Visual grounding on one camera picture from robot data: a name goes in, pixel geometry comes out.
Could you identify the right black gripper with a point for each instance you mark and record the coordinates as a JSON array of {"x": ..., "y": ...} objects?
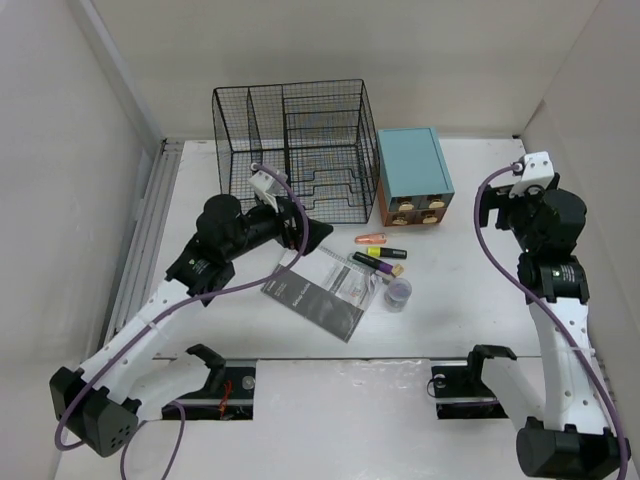
[{"x": 498, "y": 197}]

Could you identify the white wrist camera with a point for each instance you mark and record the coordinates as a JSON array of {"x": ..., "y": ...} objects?
[
  {"x": 533, "y": 170},
  {"x": 266, "y": 186}
]

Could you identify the orange highlighter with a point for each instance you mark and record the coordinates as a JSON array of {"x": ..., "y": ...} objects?
[{"x": 371, "y": 239}]

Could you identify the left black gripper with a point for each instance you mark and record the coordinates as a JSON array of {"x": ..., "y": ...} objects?
[{"x": 287, "y": 210}]

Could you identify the black setup guide booklet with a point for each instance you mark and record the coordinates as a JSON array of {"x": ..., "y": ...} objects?
[{"x": 336, "y": 305}]

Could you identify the teal and orange drawer box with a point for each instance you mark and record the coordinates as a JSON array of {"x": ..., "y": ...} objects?
[{"x": 416, "y": 187}]

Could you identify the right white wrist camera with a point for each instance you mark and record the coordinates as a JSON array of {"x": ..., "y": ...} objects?
[{"x": 533, "y": 170}]

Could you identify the aluminium rail frame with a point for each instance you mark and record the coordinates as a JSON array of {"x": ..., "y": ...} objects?
[{"x": 131, "y": 288}]

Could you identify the clear jar of pins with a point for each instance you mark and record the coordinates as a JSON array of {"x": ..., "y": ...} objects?
[{"x": 397, "y": 294}]

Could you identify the small wooden block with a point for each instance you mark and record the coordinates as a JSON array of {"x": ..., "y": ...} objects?
[{"x": 397, "y": 270}]

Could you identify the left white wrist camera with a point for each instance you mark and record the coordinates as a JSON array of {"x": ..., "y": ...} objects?
[{"x": 266, "y": 186}]

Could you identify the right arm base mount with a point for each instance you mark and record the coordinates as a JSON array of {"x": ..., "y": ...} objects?
[{"x": 458, "y": 397}]

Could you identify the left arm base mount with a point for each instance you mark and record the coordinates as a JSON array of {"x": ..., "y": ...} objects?
[{"x": 229, "y": 398}]

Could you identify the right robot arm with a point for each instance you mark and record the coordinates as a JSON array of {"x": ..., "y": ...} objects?
[{"x": 573, "y": 430}]

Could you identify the yellow highlighter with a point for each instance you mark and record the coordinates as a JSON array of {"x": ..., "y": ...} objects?
[{"x": 389, "y": 253}]

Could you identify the black wire mesh organizer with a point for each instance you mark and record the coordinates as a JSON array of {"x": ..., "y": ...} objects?
[{"x": 320, "y": 134}]

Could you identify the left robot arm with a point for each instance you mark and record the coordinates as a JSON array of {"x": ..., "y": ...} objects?
[{"x": 104, "y": 400}]

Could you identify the purple black highlighter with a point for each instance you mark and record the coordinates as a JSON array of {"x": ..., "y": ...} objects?
[{"x": 373, "y": 263}]

